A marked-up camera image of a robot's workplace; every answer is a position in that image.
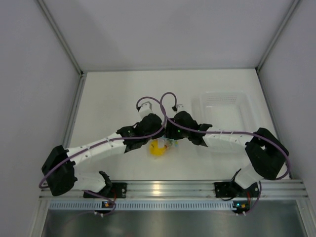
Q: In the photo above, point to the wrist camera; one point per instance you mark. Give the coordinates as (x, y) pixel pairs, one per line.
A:
(178, 108)
(145, 109)

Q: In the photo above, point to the clear plastic basket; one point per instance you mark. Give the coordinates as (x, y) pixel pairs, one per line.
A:
(225, 110)

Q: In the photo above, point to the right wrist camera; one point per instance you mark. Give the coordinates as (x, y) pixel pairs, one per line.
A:
(178, 108)

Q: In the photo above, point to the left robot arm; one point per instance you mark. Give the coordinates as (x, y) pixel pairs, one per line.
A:
(65, 168)

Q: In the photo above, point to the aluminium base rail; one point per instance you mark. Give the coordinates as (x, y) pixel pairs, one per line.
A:
(202, 189)

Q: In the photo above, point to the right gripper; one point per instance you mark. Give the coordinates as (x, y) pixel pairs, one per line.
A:
(171, 132)

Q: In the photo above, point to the white slotted cable duct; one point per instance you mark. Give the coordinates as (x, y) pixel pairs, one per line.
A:
(102, 205)

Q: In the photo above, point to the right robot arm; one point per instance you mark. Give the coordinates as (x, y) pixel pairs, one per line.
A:
(266, 153)

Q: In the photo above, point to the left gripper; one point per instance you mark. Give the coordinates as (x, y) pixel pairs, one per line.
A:
(158, 135)

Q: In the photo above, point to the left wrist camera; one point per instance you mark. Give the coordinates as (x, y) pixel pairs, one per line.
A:
(145, 109)

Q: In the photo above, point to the clear zip top bag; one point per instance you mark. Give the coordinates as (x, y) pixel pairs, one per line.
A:
(170, 143)

